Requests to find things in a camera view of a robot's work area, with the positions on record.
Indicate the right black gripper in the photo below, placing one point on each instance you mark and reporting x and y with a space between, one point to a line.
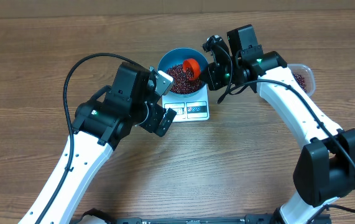
214 74

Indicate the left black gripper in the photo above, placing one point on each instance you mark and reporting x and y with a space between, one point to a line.
158 116

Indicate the red scoop with blue handle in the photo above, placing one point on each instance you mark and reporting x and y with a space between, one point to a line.
192 66

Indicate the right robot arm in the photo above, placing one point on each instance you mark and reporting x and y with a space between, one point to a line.
325 171

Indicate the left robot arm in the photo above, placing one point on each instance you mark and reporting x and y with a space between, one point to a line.
99 125

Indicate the white digital kitchen scale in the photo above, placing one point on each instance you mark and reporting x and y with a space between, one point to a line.
189 107

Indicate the red beans in bowl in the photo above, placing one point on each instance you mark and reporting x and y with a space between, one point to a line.
182 83

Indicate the blue metal bowl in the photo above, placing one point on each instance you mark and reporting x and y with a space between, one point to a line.
177 56

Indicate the clear plastic container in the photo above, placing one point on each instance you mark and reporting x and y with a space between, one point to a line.
305 71

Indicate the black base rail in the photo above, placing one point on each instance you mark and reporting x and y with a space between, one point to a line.
97 216

